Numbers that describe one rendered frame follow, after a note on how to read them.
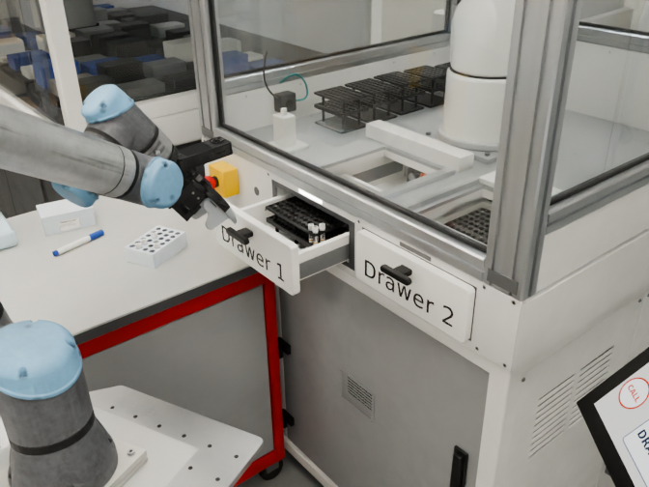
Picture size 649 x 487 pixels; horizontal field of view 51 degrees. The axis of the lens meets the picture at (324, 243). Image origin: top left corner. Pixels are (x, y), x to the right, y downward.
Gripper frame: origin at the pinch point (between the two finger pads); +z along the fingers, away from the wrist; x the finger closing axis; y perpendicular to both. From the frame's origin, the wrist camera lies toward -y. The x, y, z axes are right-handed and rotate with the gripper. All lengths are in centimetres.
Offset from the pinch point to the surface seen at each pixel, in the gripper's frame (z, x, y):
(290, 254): 6.6, 14.1, -0.8
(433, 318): 21.1, 38.6, -7.6
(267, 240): 6.7, 6.3, -0.7
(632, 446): -2, 84, -2
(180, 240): 14.9, -26.5, 9.1
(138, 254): 8.6, -26.1, 17.9
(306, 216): 15.4, 1.5, -11.2
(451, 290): 14.7, 42.3, -12.2
